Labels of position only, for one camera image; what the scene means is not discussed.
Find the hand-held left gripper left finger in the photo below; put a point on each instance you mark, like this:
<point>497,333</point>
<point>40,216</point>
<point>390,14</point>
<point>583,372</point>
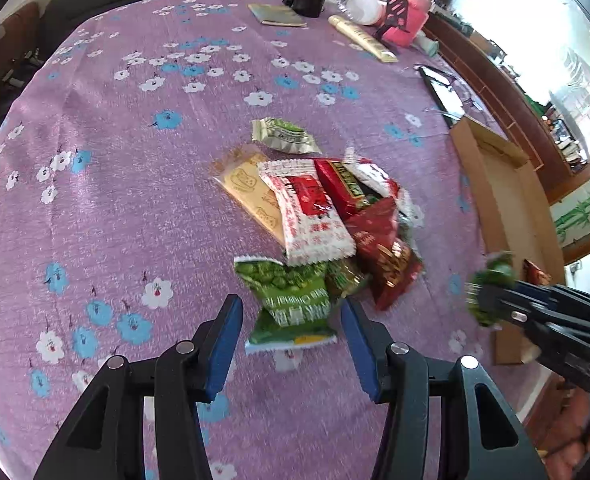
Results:
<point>222,355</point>

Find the cardboard box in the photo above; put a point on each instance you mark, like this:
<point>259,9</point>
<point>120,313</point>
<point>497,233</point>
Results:
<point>512,220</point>

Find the bamboo picture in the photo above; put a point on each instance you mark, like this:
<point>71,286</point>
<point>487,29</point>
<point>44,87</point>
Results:
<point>585,210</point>

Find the light green container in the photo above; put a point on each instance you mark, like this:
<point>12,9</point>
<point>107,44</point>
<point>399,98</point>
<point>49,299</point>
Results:
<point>427,42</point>

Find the small green snack packet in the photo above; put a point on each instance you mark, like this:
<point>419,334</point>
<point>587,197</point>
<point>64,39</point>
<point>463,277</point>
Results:
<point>345,280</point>

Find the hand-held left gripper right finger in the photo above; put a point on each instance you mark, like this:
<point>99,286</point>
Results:
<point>362,355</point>

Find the red candy packet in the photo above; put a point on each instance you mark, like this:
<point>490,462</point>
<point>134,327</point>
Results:
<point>342,185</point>

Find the white round container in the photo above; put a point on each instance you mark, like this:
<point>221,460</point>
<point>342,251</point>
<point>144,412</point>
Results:
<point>365,9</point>

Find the yellow biscuit packet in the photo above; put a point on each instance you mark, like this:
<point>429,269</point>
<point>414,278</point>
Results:
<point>245,187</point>

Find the brown wooden chair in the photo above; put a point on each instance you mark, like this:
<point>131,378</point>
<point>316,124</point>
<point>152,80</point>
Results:
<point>22,45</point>

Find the purple floral tablecloth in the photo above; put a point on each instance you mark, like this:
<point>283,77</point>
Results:
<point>125,170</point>

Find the cream tube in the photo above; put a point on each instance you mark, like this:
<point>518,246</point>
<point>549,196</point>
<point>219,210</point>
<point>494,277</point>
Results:
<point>362,37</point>

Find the pale green snack packet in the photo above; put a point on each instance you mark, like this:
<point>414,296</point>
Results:
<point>282,135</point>

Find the green pea snack packet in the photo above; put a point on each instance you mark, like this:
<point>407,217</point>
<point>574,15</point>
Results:
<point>295,305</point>
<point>495,267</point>

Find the small red snack packet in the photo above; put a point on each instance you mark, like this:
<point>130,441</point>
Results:
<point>535,272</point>

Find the olive notebook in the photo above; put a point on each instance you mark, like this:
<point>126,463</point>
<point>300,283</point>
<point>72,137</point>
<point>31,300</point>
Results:
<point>277,15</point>

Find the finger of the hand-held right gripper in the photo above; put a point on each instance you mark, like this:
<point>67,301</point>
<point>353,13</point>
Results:
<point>500,307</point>
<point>540,294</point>

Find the pink sleeved bottle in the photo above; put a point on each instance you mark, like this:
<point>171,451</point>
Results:
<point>417,10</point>

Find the white red snack packet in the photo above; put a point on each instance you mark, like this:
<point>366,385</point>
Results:
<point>372,172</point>
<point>310,220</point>

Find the dark red nut packet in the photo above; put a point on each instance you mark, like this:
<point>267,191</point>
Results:
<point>387,255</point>

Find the black hand-shaped stand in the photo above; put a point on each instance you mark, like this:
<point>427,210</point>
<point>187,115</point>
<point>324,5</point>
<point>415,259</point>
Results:
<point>394,15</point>

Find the wooden window frame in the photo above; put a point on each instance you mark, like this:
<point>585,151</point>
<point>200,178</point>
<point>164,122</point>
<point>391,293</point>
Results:
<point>505,85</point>

